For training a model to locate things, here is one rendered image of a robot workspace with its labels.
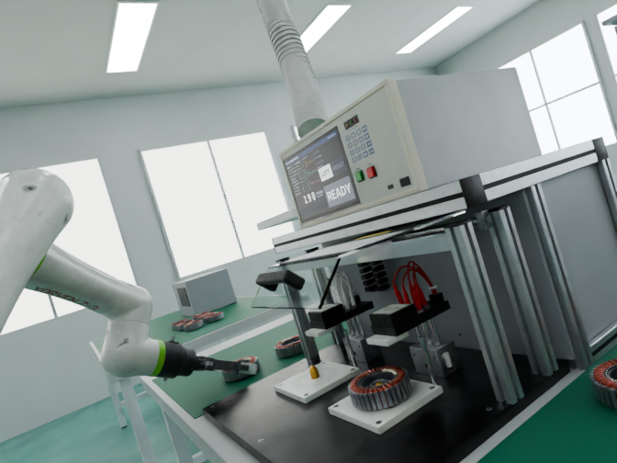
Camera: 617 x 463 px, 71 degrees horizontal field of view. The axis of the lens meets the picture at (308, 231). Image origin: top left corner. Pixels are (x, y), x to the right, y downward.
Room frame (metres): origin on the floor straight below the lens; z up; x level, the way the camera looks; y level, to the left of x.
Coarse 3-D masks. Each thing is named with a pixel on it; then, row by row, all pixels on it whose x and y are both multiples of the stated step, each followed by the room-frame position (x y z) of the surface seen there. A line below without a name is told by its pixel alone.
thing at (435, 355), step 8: (416, 344) 0.87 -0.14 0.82; (432, 344) 0.84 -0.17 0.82; (440, 344) 0.82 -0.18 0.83; (448, 344) 0.82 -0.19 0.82; (416, 352) 0.85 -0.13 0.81; (432, 352) 0.81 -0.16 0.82; (440, 352) 0.81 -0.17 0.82; (448, 352) 0.82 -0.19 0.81; (456, 352) 0.83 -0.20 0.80; (416, 360) 0.86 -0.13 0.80; (424, 360) 0.84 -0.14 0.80; (432, 360) 0.82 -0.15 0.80; (440, 360) 0.80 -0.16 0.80; (456, 360) 0.83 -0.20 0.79; (416, 368) 0.87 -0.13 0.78; (424, 368) 0.84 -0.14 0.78; (440, 368) 0.81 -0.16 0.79; (456, 368) 0.82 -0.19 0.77; (440, 376) 0.81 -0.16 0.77
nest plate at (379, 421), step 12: (420, 384) 0.78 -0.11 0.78; (432, 384) 0.76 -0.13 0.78; (348, 396) 0.82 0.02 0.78; (408, 396) 0.75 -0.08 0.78; (420, 396) 0.73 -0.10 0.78; (432, 396) 0.74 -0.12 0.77; (336, 408) 0.79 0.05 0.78; (348, 408) 0.77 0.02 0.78; (384, 408) 0.73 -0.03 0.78; (396, 408) 0.72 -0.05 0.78; (408, 408) 0.71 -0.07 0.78; (348, 420) 0.75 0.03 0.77; (360, 420) 0.71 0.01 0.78; (372, 420) 0.70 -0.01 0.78; (384, 420) 0.69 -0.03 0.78; (396, 420) 0.69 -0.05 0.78
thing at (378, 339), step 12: (444, 300) 0.84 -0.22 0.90; (384, 312) 0.80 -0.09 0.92; (396, 312) 0.78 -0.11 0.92; (408, 312) 0.79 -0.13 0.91; (420, 312) 0.81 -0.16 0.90; (432, 312) 0.82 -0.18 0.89; (372, 324) 0.82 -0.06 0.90; (384, 324) 0.79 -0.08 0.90; (396, 324) 0.77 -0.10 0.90; (408, 324) 0.78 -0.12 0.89; (432, 324) 0.82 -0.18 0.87; (372, 336) 0.81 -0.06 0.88; (384, 336) 0.79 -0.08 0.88; (396, 336) 0.77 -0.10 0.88
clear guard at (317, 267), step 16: (400, 224) 0.86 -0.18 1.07; (416, 224) 0.72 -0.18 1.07; (352, 240) 0.84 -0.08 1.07; (368, 240) 0.70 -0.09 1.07; (384, 240) 0.63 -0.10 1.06; (304, 256) 0.78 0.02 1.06; (320, 256) 0.66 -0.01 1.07; (336, 256) 0.60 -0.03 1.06; (304, 272) 0.66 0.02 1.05; (320, 272) 0.61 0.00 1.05; (288, 288) 0.67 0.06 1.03; (304, 288) 0.63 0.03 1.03; (320, 288) 0.59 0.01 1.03; (256, 304) 0.75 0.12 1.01; (272, 304) 0.70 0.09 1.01; (288, 304) 0.64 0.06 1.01; (304, 304) 0.60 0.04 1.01; (320, 304) 0.57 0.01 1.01
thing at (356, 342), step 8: (352, 336) 1.07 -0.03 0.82; (360, 336) 1.04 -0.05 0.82; (368, 336) 1.03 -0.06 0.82; (344, 344) 1.07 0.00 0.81; (352, 344) 1.05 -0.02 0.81; (360, 344) 1.02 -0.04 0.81; (368, 344) 1.02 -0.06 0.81; (360, 352) 1.02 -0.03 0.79; (368, 352) 1.02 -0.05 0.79; (376, 352) 1.03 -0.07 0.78; (360, 360) 1.03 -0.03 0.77; (368, 360) 1.02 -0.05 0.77
